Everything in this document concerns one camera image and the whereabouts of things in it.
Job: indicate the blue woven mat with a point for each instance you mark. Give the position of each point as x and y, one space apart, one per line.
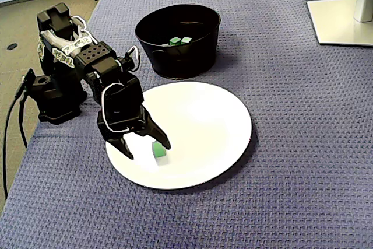
291 144

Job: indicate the green cube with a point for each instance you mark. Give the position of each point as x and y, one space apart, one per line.
158 150
175 40
185 40

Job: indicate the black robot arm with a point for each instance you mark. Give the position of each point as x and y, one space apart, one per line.
58 21

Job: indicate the black metal bucket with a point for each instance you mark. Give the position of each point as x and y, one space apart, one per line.
180 62

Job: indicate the black round floor cover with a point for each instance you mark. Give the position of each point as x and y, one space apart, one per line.
12 46

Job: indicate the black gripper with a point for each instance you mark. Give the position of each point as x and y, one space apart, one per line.
134 125

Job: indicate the white round plate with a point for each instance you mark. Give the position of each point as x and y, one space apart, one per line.
204 158

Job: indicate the white monitor stand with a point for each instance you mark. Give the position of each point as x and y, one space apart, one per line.
335 21

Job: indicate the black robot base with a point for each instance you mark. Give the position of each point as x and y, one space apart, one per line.
55 109

